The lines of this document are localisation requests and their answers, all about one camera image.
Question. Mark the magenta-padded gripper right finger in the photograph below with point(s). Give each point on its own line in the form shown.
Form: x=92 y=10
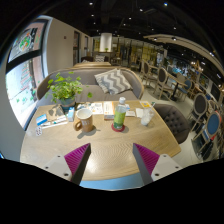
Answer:
x=165 y=165

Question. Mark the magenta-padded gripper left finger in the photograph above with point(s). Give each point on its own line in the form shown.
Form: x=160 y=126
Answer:
x=60 y=165

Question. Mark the clear bottle with green label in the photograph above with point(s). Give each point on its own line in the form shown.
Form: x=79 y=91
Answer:
x=119 y=116

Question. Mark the white pill blister pack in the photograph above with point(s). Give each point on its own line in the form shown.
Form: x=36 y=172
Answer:
x=38 y=131

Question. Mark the white paper sachet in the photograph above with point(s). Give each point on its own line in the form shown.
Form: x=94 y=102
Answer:
x=55 y=122

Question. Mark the grey tufted chair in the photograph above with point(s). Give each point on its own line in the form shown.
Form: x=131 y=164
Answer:
x=173 y=121

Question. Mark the blue white flat card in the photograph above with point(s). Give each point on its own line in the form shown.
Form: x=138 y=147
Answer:
x=41 y=120

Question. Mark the tan mug with white inside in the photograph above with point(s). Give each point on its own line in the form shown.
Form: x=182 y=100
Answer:
x=86 y=121

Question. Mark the clear plastic cup with straw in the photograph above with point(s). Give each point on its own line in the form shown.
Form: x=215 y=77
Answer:
x=146 y=116

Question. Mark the small blue white carton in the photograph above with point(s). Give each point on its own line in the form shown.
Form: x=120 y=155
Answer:
x=71 y=114

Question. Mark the brown cardboard card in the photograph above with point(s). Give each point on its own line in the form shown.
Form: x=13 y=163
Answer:
x=55 y=112

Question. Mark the white paper napkin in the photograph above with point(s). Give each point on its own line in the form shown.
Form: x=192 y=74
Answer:
x=138 y=112

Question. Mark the small white printed card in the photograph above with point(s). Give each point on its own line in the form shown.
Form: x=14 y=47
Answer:
x=130 y=113

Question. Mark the flat round red coaster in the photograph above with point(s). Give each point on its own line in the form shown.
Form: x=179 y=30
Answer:
x=114 y=129

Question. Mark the yellow square card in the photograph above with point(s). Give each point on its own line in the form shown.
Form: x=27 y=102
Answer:
x=145 y=104

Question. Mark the printed paper leaflet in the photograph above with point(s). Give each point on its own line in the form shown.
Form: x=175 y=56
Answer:
x=95 y=108

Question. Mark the group of round-backed chairs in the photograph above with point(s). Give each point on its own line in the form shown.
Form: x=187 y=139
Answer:
x=200 y=106

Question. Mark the green potted plant, blue pot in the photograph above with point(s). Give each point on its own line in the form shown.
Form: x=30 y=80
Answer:
x=65 y=88

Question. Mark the grey curved sofa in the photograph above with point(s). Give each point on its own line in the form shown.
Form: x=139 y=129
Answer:
x=90 y=93

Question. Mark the window with festive decorations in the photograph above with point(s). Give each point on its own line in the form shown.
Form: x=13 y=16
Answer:
x=23 y=83

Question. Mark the grey white chevron cushion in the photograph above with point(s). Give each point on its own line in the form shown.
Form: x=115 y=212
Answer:
x=113 y=81

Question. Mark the white round pillar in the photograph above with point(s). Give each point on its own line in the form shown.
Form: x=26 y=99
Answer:
x=105 y=41

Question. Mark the group of ceiling lights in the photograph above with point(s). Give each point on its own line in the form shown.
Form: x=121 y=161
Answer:
x=165 y=4

